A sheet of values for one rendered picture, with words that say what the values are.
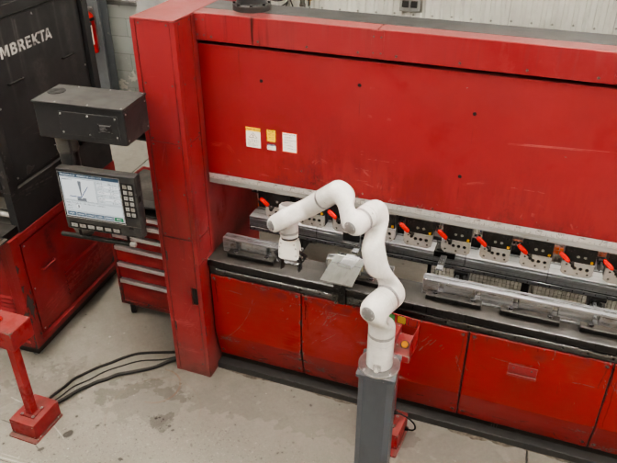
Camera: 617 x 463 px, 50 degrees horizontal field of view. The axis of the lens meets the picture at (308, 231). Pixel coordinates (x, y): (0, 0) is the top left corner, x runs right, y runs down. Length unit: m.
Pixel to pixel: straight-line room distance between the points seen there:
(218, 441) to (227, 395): 0.37
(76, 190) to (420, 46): 1.87
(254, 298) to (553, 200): 1.80
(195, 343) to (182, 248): 0.72
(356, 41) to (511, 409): 2.19
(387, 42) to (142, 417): 2.64
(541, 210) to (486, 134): 0.47
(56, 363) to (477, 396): 2.75
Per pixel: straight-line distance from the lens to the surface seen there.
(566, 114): 3.22
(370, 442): 3.37
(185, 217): 3.83
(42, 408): 4.42
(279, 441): 4.13
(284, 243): 3.06
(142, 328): 5.00
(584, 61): 3.13
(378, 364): 3.04
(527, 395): 3.97
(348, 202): 2.68
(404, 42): 3.19
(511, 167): 3.33
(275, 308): 4.04
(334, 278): 3.63
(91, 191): 3.62
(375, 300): 2.79
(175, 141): 3.63
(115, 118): 3.37
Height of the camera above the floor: 3.11
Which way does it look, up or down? 32 degrees down
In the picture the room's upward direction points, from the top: straight up
